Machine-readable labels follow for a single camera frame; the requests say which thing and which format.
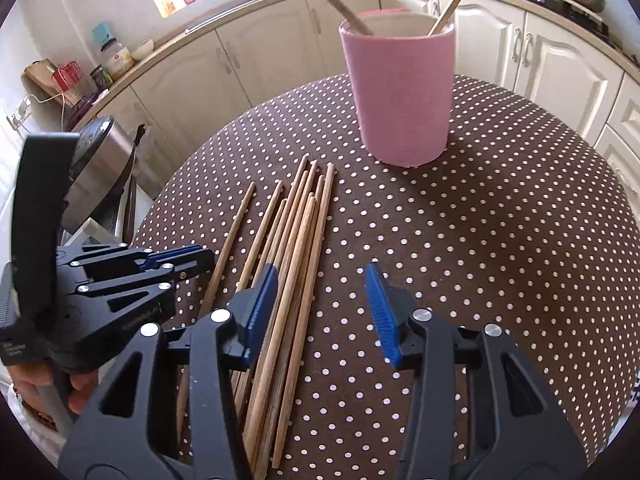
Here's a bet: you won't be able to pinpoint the cream lower kitchen cabinets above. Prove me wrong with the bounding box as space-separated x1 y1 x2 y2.
90 0 639 183

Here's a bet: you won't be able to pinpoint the person's left hand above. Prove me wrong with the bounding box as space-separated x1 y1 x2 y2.
6 359 99 428

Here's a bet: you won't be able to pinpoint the silver rice cooker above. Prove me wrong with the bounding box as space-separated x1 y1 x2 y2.
61 116 134 233

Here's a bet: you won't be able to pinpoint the brown polka dot tablecloth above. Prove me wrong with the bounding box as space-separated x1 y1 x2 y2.
136 76 639 479

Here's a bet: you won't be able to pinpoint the glass jar white lid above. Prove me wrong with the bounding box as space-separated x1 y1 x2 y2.
101 38 134 81

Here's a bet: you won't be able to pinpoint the white bowl on counter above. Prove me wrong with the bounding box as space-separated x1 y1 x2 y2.
131 39 155 62

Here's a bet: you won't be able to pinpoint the wooden cutting board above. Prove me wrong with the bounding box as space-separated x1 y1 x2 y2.
24 58 80 107

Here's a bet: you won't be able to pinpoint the pink cylindrical utensil holder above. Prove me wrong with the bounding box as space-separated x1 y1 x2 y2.
338 9 457 168

